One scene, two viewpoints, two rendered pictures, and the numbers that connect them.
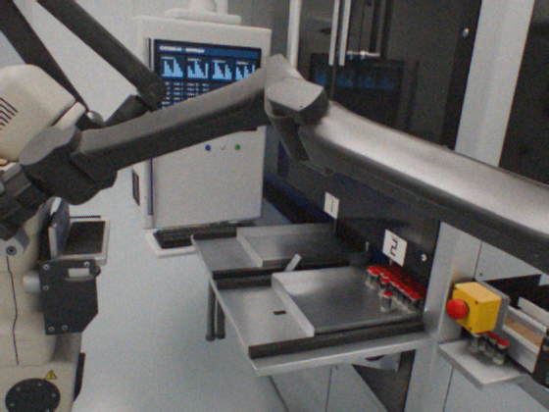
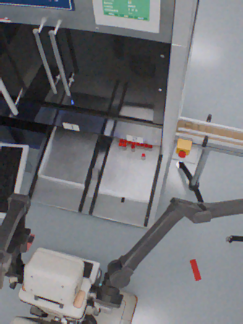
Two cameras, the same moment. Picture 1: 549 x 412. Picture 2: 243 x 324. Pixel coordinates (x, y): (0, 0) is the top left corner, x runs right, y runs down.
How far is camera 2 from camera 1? 158 cm
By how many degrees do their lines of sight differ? 58
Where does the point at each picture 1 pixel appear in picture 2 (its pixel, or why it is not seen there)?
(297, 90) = (204, 217)
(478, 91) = (173, 106)
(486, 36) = (173, 94)
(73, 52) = not seen: outside the picture
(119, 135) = (141, 256)
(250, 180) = not seen: outside the picture
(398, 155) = (232, 211)
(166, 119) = (155, 241)
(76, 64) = not seen: outside the picture
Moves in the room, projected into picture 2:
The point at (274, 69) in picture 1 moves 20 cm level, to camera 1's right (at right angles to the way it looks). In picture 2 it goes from (183, 210) to (210, 168)
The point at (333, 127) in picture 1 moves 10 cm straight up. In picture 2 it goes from (213, 214) to (218, 206)
